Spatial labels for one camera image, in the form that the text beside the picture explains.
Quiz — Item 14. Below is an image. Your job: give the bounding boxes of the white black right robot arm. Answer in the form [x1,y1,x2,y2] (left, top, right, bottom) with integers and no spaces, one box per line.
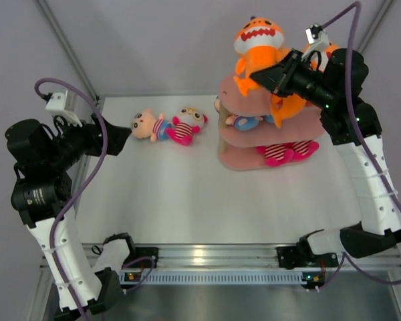
[250,48,401,265]

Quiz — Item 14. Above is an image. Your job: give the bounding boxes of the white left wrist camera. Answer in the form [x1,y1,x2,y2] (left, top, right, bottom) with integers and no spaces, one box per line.
[45,90,82,127]

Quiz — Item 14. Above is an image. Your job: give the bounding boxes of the white slotted cable duct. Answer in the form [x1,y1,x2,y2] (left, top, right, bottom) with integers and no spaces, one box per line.
[119,270,321,286]

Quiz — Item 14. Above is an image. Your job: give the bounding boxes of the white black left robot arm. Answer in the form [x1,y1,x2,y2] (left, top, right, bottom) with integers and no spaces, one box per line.
[5,114,138,320]

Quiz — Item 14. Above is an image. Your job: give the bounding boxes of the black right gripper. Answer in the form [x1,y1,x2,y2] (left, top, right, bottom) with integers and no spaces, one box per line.
[250,49,336,110]

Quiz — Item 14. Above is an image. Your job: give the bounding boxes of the pink three-tier shelf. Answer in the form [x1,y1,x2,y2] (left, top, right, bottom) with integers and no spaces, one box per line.
[219,73,325,171]

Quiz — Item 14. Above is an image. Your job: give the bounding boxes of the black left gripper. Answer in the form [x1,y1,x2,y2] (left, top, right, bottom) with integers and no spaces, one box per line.
[47,111,131,170]

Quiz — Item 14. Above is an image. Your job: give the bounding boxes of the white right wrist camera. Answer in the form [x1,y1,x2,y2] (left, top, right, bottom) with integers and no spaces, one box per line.
[301,23,329,64]

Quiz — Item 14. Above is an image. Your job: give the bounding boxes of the aluminium mounting rail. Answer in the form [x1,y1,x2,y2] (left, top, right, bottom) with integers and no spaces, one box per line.
[82,243,401,271]

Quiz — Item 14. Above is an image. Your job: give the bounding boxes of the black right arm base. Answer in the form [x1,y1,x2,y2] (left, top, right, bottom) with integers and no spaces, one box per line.
[276,245,307,270]

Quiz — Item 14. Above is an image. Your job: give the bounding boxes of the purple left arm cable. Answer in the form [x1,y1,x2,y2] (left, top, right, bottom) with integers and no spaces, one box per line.
[35,78,154,321]

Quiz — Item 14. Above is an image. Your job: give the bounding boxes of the orange shark plush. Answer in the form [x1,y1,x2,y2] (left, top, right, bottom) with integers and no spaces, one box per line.
[233,16,285,96]
[310,41,339,72]
[271,94,307,128]

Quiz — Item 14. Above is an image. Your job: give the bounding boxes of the doll plush striped shirt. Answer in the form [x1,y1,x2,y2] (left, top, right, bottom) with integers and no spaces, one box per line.
[131,108,172,142]

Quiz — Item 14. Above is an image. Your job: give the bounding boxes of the pink striped plush on shelf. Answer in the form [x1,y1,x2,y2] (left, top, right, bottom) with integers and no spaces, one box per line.
[256,144,294,167]

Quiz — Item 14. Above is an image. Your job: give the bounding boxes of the white pink glasses plush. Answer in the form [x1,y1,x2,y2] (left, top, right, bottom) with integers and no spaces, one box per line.
[166,106,209,146]

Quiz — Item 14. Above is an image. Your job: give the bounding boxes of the blue doll plush on shelf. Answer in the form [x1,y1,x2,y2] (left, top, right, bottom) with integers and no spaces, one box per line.
[225,112,275,132]

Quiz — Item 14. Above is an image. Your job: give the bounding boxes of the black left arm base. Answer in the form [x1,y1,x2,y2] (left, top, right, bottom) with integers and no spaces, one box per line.
[133,246,159,269]

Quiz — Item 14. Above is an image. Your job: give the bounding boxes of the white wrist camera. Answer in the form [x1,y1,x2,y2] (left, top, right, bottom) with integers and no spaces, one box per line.
[301,23,329,64]
[45,90,82,127]

